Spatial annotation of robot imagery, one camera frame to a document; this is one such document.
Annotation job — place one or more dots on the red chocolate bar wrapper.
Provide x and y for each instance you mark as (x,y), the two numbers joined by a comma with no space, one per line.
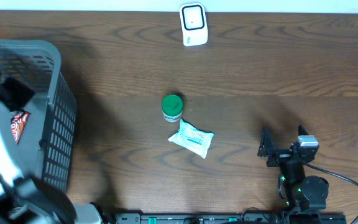
(18,123)

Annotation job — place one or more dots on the grey plastic basket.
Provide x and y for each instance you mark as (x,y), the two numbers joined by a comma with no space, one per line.
(31,80)

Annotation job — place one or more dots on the white teal wipes pack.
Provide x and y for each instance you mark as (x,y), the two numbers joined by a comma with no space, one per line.
(193,139)

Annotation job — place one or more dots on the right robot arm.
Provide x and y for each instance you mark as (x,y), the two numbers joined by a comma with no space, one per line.
(305,195)

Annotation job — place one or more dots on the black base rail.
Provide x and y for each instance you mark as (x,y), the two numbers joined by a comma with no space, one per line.
(247,218)

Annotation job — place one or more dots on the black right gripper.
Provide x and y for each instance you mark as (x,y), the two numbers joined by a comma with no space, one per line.
(266,149)

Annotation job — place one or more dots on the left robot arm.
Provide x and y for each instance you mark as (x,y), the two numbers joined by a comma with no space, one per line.
(31,200)

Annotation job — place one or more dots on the green lid jar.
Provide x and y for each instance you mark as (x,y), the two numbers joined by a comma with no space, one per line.
(172,108)

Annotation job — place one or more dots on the white barcode scanner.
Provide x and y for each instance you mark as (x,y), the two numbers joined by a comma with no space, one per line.
(193,24)

